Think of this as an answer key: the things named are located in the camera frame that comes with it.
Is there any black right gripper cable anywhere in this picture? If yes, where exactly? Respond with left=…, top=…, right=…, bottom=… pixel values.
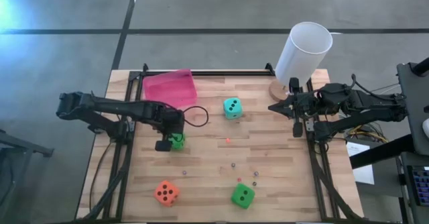
left=350, top=73, right=403, bottom=99

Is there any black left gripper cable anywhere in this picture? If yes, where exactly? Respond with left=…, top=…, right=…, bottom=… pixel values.
left=182, top=105, right=209, bottom=128

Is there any white cylinder lamp wooden base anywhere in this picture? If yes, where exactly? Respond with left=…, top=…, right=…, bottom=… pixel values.
left=268, top=21, right=334, bottom=103

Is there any thin white cable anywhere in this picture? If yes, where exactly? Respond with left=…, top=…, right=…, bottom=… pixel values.
left=368, top=82, right=402, bottom=93

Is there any large orange foam die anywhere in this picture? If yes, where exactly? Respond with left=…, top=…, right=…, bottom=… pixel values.
left=154, top=180, right=181, bottom=207

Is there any black pole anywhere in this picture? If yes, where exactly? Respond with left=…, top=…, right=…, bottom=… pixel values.
left=411, top=56, right=429, bottom=76

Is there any black metal beam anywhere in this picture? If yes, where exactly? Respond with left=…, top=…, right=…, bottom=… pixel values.
left=349, top=133, right=415, bottom=170

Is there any dark grey panel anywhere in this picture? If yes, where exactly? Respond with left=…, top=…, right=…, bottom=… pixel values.
left=397, top=62, right=429, bottom=156

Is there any large green foam die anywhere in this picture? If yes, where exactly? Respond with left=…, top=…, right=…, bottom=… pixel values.
left=168, top=133, right=186, bottom=152
left=231, top=182, right=256, bottom=210

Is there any large teal foam die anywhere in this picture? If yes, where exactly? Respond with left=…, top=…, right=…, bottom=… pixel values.
left=223, top=97, right=244, bottom=120

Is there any grey metal stand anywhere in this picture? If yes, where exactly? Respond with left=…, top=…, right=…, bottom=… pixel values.
left=0, top=128, right=54, bottom=224

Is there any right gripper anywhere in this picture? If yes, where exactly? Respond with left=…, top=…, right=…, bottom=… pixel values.
left=267, top=77, right=334, bottom=138

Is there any backlit keyboard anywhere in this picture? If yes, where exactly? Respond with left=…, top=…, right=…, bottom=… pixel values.
left=406, top=165, right=429, bottom=207

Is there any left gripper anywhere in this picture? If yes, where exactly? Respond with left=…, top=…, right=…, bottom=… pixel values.
left=154, top=108, right=186, bottom=152

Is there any thin dark table cable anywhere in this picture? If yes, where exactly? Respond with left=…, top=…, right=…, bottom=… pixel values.
left=88, top=139, right=115, bottom=213

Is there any yellow cable bundle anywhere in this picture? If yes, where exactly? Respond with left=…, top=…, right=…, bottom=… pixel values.
left=348, top=123, right=389, bottom=144

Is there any pink translucent plastic bin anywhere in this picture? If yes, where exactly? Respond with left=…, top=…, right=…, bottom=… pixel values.
left=142, top=68, right=198, bottom=110

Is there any white paper sheet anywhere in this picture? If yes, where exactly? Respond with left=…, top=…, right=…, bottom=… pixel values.
left=346, top=141, right=375, bottom=186

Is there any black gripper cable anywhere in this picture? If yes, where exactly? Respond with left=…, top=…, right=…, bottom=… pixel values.
left=182, top=105, right=209, bottom=128
left=350, top=73, right=403, bottom=99

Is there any black aluminium table frame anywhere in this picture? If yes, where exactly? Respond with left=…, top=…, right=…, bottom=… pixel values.
left=82, top=62, right=361, bottom=224

